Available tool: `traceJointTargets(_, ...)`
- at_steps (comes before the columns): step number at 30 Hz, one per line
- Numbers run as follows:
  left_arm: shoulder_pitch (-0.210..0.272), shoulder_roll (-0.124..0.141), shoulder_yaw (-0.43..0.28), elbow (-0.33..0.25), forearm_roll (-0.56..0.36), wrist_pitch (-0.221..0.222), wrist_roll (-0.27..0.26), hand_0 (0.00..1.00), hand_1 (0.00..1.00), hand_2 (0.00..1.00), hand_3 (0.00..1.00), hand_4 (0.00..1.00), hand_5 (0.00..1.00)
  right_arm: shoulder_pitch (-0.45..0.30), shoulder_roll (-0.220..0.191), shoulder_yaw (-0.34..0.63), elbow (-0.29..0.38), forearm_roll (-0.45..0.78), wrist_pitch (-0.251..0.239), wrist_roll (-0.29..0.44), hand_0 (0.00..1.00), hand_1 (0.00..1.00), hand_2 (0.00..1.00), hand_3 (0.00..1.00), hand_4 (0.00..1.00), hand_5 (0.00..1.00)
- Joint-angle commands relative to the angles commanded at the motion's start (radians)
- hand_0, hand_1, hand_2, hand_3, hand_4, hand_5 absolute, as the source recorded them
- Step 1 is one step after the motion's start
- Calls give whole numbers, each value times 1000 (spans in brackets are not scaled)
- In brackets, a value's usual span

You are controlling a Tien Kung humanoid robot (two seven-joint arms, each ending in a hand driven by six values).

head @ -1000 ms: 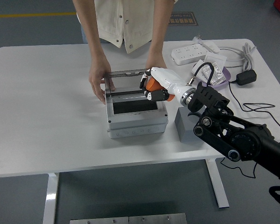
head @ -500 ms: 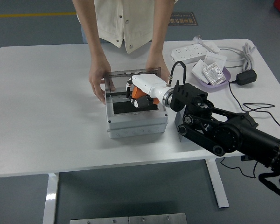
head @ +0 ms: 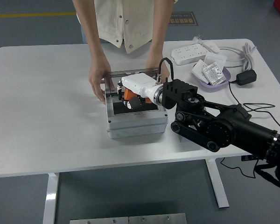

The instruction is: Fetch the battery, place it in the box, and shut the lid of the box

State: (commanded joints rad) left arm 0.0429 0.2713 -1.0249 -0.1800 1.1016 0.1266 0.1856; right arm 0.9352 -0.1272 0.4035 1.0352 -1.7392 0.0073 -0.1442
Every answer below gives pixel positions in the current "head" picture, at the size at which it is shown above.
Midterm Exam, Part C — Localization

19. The robot right hand white shell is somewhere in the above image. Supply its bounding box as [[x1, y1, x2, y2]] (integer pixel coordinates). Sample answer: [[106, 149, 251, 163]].
[[116, 72, 158, 110]]

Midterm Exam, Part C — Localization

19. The person's left hand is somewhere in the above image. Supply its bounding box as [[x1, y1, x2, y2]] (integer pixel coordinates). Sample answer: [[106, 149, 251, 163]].
[[146, 57, 170, 79]]

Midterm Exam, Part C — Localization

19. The person's right hand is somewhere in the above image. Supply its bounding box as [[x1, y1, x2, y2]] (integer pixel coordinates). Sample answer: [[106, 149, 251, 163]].
[[88, 56, 116, 105]]

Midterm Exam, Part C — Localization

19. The orange cylindrical battery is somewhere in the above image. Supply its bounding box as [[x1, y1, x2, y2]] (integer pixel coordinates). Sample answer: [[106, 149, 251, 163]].
[[123, 88, 152, 104]]

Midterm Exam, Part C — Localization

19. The smoky transparent hinged lid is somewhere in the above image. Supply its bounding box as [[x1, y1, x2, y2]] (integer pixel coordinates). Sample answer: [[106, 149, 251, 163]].
[[104, 67, 161, 98]]

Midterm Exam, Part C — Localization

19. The grey plastic box base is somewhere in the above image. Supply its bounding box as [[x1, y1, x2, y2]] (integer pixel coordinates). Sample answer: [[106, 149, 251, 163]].
[[106, 121, 168, 140]]

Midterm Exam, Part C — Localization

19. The white flat rectangular box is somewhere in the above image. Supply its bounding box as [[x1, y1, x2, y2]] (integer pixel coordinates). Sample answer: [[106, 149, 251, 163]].
[[202, 41, 221, 54]]

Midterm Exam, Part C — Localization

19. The white power strip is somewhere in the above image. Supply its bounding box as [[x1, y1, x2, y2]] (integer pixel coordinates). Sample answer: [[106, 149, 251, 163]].
[[170, 43, 207, 65]]

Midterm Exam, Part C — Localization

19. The white power plug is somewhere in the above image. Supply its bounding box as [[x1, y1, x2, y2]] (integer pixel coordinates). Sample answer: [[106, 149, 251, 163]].
[[192, 34, 204, 45]]

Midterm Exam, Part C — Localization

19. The black floor sign yellow text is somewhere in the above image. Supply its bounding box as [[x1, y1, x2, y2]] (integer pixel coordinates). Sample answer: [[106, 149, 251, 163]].
[[168, 11, 198, 27]]

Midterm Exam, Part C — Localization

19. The person's torso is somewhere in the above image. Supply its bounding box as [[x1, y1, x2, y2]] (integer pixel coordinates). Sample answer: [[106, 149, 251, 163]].
[[77, 0, 180, 56]]

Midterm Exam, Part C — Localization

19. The white square socket panel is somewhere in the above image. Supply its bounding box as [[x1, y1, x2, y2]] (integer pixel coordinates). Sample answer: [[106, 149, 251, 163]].
[[204, 51, 227, 68]]

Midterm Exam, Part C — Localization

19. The lilac plastic tray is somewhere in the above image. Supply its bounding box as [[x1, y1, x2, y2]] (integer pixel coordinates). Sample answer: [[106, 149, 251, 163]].
[[191, 66, 231, 93]]

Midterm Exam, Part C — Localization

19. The black power adapter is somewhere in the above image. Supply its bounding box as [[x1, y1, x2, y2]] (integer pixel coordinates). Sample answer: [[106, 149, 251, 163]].
[[236, 69, 257, 86]]

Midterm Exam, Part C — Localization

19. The white table leg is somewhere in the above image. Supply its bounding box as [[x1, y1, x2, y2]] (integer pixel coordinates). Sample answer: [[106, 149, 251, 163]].
[[42, 173, 60, 224], [205, 158, 231, 209]]

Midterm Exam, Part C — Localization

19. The grey metal plate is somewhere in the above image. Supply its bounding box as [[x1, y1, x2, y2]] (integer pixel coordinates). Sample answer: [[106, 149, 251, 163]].
[[129, 213, 187, 224]]

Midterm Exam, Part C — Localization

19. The white wall socket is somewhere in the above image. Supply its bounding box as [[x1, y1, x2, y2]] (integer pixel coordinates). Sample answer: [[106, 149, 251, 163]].
[[191, 59, 210, 82]]

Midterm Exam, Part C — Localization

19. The black adapter cord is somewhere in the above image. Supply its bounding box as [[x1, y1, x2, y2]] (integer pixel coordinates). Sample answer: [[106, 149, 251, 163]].
[[227, 80, 280, 135]]

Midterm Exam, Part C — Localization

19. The light grey bundled power cable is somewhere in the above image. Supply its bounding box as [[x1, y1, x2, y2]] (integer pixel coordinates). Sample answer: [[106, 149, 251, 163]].
[[218, 42, 257, 72]]

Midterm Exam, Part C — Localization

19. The thin black cord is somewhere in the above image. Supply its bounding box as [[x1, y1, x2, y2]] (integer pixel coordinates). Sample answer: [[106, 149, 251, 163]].
[[220, 157, 258, 178]]

